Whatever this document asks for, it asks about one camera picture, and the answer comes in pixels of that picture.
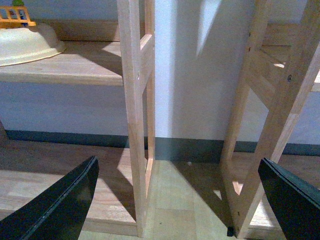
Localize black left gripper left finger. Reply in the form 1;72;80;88
0;156;99;240

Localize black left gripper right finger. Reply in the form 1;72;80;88
258;158;320;240

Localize right wooden shelf unit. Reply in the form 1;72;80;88
220;0;320;239

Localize wooden shelf unit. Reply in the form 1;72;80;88
220;0;320;239
0;0;155;237

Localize cream plastic basin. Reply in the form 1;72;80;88
0;23;66;67

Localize left wooden shelf unit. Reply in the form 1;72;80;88
0;0;155;237

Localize orange toy fence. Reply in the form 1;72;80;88
0;5;37;29

